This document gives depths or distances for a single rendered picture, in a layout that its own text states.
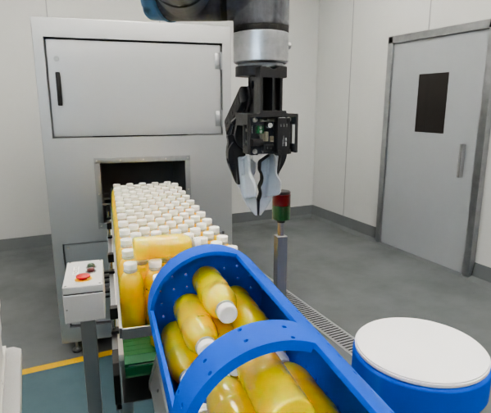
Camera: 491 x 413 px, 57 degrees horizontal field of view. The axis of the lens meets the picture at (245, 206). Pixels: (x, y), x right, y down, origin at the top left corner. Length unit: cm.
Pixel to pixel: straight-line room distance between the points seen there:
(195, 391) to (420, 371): 51
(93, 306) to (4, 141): 411
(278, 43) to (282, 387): 45
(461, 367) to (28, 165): 476
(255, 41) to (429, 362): 73
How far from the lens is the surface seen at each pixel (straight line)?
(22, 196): 533
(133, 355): 131
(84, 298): 126
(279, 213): 156
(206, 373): 66
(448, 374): 103
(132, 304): 139
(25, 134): 526
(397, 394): 101
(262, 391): 66
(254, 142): 60
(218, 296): 93
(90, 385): 147
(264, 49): 62
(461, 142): 454
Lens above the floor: 156
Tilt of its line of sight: 13 degrees down
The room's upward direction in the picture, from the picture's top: straight up
